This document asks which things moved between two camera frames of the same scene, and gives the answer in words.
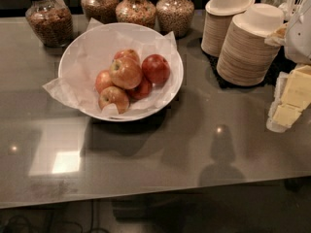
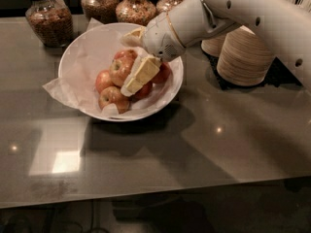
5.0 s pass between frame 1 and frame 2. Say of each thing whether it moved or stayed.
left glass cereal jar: stayed
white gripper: moved
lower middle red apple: stayed
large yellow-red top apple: stayed
